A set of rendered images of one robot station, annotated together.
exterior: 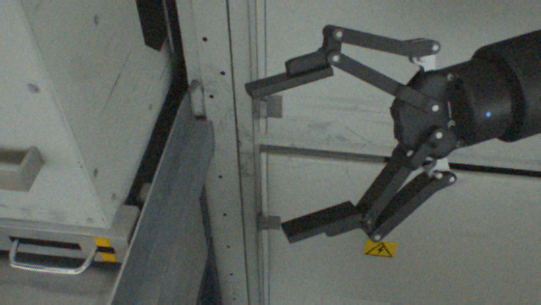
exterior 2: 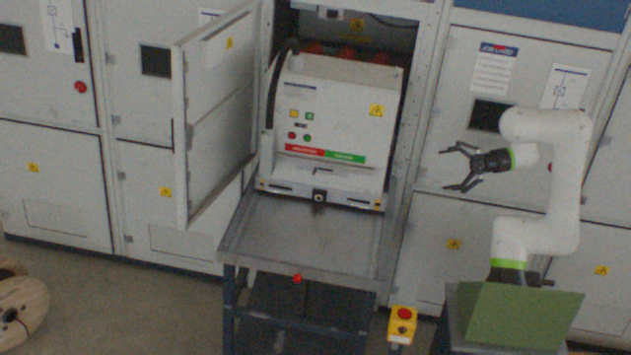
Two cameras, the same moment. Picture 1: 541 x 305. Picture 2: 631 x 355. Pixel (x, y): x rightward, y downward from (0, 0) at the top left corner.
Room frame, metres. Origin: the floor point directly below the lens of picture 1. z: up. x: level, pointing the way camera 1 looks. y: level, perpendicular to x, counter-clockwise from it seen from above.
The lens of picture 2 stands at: (-1.62, 0.52, 2.35)
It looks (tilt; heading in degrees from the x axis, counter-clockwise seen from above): 34 degrees down; 358
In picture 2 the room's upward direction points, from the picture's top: 7 degrees clockwise
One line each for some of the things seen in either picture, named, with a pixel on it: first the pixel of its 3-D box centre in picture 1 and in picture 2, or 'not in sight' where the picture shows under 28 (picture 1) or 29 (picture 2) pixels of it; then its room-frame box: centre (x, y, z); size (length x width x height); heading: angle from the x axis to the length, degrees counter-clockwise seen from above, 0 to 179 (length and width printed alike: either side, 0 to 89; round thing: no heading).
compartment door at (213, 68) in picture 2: not in sight; (218, 108); (0.46, 0.87, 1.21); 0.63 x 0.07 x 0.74; 161
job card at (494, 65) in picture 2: not in sight; (493, 69); (0.59, -0.17, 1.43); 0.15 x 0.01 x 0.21; 82
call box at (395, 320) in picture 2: not in sight; (401, 323); (-0.22, 0.15, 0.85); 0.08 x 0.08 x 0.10; 82
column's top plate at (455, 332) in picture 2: not in sight; (504, 321); (-0.06, -0.27, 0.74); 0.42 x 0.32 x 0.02; 86
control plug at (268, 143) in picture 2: not in sight; (268, 152); (0.37, 0.66, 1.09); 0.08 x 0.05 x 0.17; 173
